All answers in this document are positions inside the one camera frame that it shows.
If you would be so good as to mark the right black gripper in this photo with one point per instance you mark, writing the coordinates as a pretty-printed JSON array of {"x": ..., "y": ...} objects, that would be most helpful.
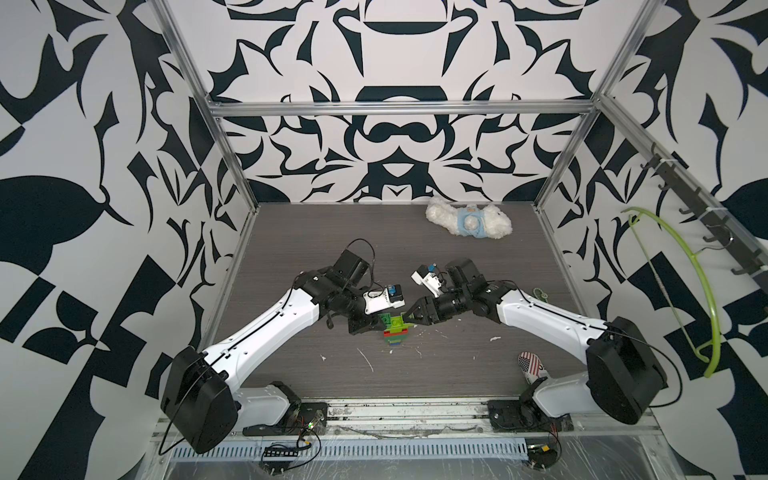
[{"x": 427, "y": 306}]

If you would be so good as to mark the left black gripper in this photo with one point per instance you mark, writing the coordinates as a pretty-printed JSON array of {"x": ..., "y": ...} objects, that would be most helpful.
[{"x": 368, "y": 321}]

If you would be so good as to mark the lime long lego brick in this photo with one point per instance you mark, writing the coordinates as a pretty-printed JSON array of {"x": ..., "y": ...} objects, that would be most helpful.
[{"x": 404, "y": 326}]

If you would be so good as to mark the red lego brick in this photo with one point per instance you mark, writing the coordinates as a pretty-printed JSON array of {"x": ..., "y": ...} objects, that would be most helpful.
[{"x": 388, "y": 334}]

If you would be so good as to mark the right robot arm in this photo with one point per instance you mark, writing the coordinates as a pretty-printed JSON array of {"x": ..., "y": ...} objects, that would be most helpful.
[{"x": 622, "y": 374}]

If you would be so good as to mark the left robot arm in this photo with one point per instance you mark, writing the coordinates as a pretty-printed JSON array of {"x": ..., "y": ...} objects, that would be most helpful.
[{"x": 202, "y": 397}]

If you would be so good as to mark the white plush toy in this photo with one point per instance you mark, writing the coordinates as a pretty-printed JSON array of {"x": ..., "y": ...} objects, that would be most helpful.
[{"x": 470, "y": 220}]

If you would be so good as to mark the american flag item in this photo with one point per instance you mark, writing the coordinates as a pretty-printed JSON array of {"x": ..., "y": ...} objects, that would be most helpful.
[{"x": 531, "y": 367}]

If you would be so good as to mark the black connector box left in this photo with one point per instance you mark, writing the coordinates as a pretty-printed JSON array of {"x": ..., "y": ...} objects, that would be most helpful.
[{"x": 280, "y": 453}]

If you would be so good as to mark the black connector box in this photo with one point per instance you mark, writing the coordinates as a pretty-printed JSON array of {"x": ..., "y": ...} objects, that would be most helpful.
[
  {"x": 280, "y": 453},
  {"x": 542, "y": 457}
]

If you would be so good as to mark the black connector box right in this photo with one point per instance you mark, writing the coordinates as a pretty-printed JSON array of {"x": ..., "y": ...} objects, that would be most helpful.
[{"x": 542, "y": 457}]

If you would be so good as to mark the green plastic hanger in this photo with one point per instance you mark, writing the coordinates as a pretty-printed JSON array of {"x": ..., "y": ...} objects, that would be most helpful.
[{"x": 681, "y": 283}]

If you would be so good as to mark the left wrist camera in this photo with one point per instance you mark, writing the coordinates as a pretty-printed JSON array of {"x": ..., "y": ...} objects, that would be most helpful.
[{"x": 388, "y": 297}]

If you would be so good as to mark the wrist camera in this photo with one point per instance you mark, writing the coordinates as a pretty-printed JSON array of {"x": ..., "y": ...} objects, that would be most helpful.
[
  {"x": 388, "y": 297},
  {"x": 429, "y": 276}
]

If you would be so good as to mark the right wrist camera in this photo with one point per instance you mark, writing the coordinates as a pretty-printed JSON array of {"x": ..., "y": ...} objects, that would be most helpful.
[{"x": 429, "y": 276}]

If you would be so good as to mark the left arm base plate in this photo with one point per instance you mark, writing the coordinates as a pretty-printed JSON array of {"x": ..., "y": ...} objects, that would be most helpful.
[{"x": 307, "y": 415}]

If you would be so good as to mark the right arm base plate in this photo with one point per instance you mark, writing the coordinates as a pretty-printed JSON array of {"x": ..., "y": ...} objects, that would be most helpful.
[{"x": 515, "y": 416}]

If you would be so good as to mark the black wall hook rack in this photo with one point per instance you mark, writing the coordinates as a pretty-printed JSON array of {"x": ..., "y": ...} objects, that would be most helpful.
[{"x": 726, "y": 232}]

